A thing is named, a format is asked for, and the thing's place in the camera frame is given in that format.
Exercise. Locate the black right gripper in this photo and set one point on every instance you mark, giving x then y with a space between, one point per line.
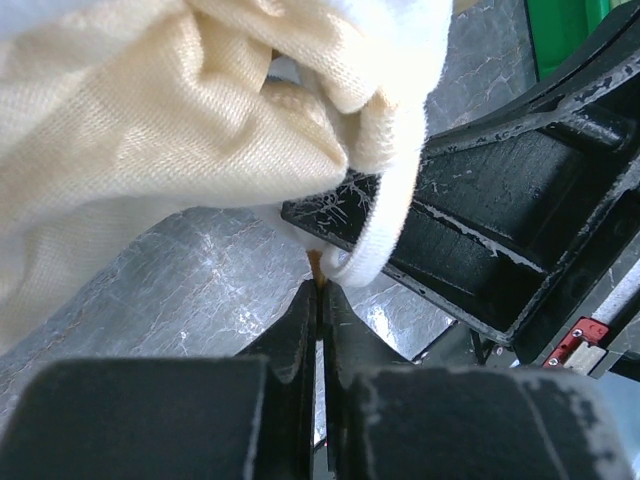
588 320

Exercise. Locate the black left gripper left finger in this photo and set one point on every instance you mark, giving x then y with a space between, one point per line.
249 416

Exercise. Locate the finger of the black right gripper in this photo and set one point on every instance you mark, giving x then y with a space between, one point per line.
514 218

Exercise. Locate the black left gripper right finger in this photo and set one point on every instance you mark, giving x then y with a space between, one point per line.
388 418

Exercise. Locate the bear print cream quilt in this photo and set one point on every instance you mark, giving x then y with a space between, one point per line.
118 114

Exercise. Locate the green plastic basket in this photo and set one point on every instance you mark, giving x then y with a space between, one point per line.
559 27

